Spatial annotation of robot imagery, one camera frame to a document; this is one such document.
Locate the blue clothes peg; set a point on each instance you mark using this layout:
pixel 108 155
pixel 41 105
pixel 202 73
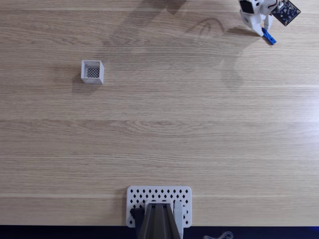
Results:
pixel 270 38

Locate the small white slatted crate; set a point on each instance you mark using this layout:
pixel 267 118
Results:
pixel 92 72

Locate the black clamp block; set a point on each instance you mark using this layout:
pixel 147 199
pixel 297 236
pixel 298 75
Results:
pixel 137 214

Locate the dark camera circuit board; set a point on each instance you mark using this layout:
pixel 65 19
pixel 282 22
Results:
pixel 285 12

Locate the white perforated base plate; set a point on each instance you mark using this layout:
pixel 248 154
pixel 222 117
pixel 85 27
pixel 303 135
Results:
pixel 159 193

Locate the dark metal camera post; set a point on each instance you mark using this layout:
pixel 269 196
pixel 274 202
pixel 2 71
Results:
pixel 159 224

